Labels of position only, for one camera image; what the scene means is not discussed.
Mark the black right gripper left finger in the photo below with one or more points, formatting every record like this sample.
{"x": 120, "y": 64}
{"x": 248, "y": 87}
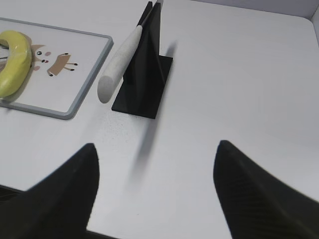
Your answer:
{"x": 59, "y": 206}

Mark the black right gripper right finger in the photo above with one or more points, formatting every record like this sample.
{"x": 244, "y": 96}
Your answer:
{"x": 257, "y": 205}

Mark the white-handled kitchen knife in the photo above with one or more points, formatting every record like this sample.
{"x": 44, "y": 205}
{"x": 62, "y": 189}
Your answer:
{"x": 114, "y": 71}

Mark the yellow plastic banana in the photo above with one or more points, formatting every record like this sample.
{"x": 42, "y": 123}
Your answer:
{"x": 17, "y": 64}

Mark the black knife stand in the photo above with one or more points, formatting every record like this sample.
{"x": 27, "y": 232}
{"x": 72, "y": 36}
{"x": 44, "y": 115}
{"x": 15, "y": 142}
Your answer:
{"x": 145, "y": 77}

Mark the white grey-rimmed cutting board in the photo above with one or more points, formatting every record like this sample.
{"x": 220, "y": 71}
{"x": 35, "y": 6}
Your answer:
{"x": 65, "y": 64}

